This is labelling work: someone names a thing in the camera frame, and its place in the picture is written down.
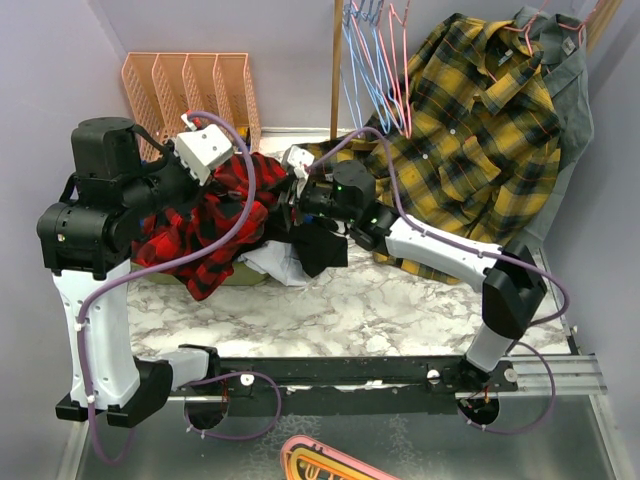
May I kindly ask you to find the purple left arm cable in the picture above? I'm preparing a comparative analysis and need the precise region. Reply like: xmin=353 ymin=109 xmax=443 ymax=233
xmin=77 ymin=110 xmax=284 ymax=466

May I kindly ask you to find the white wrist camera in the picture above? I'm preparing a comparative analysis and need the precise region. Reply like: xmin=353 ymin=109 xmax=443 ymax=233
xmin=174 ymin=113 xmax=234 ymax=186
xmin=281 ymin=145 xmax=315 ymax=180

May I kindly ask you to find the pink hanger under grey shirt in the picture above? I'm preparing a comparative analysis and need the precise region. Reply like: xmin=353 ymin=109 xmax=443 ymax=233
xmin=560 ymin=0 xmax=619 ymax=51

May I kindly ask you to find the grey shirt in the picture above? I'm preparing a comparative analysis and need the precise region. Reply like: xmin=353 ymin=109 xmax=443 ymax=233
xmin=517 ymin=12 xmax=594 ymax=249

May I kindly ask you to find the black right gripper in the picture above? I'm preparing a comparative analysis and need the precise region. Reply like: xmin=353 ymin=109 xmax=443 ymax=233
xmin=254 ymin=175 xmax=356 ymax=231

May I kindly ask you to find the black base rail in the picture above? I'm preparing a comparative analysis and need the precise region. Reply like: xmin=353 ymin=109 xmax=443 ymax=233
xmin=54 ymin=344 xmax=521 ymax=430

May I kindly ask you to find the aluminium rail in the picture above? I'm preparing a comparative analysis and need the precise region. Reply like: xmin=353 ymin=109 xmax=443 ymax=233
xmin=498 ymin=354 xmax=607 ymax=396

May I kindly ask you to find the green laundry basket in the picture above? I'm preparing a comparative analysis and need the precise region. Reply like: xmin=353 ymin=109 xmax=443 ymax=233
xmin=146 ymin=263 xmax=268 ymax=287

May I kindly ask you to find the pink orange oval object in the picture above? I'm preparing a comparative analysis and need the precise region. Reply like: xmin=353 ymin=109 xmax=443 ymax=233
xmin=280 ymin=435 xmax=396 ymax=480

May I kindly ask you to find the blue wire hanger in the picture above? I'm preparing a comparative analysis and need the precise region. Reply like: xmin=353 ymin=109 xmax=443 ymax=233
xmin=340 ymin=1 xmax=404 ymax=133

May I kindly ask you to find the pink wire hanger on rack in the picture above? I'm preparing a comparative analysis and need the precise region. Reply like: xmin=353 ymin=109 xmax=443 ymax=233
xmin=371 ymin=1 xmax=412 ymax=139

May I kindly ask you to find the black garment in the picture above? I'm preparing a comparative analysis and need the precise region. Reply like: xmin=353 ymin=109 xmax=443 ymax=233
xmin=263 ymin=220 xmax=348 ymax=278

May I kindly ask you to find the pink hanger under yellow shirt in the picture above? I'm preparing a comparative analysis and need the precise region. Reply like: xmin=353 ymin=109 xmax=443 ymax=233
xmin=444 ymin=0 xmax=551 ymax=84

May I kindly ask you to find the yellow plaid shirt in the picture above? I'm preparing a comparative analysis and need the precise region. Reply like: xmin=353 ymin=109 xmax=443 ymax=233
xmin=299 ymin=13 xmax=564 ymax=286

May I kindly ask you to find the red black plaid shirt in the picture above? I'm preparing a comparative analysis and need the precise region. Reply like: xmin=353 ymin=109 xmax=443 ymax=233
xmin=132 ymin=153 xmax=286 ymax=301

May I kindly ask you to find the pink file organizer rack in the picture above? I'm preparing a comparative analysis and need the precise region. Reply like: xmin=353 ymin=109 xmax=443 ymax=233
xmin=121 ymin=52 xmax=262 ymax=151

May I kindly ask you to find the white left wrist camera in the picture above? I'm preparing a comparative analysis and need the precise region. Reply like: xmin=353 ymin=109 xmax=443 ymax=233
xmin=174 ymin=113 xmax=234 ymax=186

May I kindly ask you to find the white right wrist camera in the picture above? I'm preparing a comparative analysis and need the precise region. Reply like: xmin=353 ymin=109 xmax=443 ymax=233
xmin=281 ymin=145 xmax=315 ymax=180

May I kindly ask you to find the white garment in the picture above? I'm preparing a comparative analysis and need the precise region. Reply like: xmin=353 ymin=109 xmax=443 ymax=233
xmin=237 ymin=240 xmax=310 ymax=287

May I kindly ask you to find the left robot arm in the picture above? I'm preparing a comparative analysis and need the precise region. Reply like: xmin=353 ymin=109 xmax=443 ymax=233
xmin=37 ymin=117 xmax=221 ymax=428

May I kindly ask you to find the wooden rack pole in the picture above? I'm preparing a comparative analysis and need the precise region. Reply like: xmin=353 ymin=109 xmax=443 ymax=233
xmin=329 ymin=0 xmax=344 ymax=139

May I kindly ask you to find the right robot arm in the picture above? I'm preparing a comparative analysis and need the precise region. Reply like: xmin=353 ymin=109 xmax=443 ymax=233
xmin=279 ymin=151 xmax=547 ymax=391

